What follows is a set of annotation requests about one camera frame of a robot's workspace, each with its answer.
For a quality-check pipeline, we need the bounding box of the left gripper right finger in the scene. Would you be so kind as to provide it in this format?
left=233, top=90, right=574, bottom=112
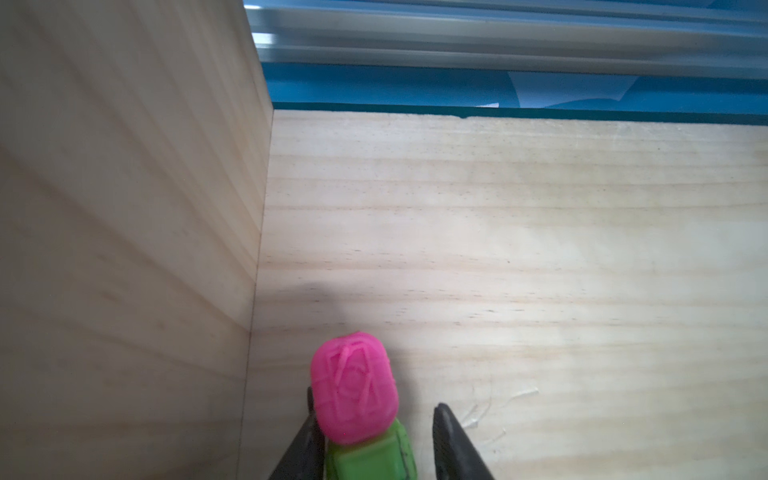
left=432, top=403, right=494, bottom=480

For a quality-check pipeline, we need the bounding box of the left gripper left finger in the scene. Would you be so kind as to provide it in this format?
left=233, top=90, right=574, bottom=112
left=268, top=387, right=327, bottom=480

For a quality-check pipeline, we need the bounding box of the pink cab green truck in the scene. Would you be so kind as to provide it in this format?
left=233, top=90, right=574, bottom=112
left=310, top=332, right=418, bottom=480

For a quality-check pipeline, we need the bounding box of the wooden shelf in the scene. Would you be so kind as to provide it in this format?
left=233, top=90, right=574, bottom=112
left=1, top=1, right=767, bottom=479

